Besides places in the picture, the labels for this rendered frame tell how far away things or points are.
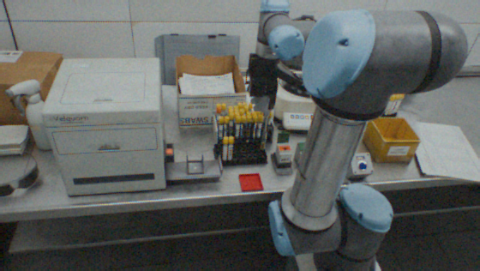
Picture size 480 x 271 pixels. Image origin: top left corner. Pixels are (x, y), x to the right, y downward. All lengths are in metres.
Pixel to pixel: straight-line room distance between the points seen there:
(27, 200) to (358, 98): 0.96
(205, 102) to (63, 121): 0.50
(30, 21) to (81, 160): 0.70
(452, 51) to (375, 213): 0.39
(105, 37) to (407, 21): 1.23
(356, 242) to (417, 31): 0.47
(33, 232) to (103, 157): 0.95
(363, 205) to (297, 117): 0.63
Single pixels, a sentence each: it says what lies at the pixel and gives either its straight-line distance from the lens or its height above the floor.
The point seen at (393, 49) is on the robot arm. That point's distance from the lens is 0.51.
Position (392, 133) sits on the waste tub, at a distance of 1.47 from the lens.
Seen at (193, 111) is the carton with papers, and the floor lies 0.95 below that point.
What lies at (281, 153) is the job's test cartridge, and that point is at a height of 0.95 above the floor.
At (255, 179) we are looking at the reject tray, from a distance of 1.17.
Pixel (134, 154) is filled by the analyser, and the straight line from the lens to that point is 1.03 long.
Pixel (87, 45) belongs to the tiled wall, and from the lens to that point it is 1.59.
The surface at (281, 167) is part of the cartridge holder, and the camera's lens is 1.20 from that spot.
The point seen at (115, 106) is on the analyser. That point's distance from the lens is 0.95.
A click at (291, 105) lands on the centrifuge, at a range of 1.36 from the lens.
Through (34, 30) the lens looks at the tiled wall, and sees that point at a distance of 1.61.
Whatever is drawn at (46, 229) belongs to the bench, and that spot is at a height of 0.27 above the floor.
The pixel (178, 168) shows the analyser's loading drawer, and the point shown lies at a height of 0.92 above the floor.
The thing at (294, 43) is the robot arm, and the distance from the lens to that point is 0.87.
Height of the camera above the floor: 1.71
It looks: 39 degrees down
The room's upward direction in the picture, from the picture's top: 5 degrees clockwise
